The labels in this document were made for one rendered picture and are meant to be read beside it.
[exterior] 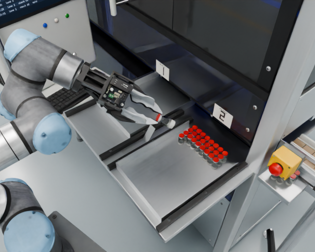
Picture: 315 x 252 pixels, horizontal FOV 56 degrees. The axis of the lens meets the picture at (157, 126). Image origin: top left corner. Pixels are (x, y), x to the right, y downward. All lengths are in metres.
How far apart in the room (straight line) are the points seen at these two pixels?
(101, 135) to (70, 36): 0.58
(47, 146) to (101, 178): 1.54
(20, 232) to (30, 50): 0.46
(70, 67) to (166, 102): 0.71
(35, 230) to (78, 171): 1.37
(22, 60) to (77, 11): 0.89
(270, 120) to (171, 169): 0.38
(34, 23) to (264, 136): 1.04
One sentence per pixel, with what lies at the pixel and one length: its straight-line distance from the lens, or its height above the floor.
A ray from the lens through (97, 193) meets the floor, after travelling 2.07.
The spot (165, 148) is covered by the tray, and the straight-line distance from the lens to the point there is 1.12.
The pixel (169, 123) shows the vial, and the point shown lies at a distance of 0.72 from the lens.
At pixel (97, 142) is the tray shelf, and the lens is 1.16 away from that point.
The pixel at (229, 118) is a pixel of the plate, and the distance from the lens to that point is 1.04.
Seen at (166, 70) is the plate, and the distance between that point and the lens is 1.22.
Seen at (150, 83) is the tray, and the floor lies 0.88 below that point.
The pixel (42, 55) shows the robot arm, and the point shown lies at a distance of 0.67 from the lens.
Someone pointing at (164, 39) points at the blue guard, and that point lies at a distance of 1.16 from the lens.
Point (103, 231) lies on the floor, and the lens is 1.94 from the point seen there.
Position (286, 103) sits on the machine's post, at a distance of 0.86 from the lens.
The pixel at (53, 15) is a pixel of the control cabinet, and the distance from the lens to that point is 1.47.
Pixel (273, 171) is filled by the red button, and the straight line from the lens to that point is 0.97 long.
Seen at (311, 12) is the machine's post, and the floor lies 1.46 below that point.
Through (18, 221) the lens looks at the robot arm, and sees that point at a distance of 0.88.
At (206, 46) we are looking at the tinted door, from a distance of 1.00.
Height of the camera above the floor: 1.75
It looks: 47 degrees down
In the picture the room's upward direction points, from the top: straight up
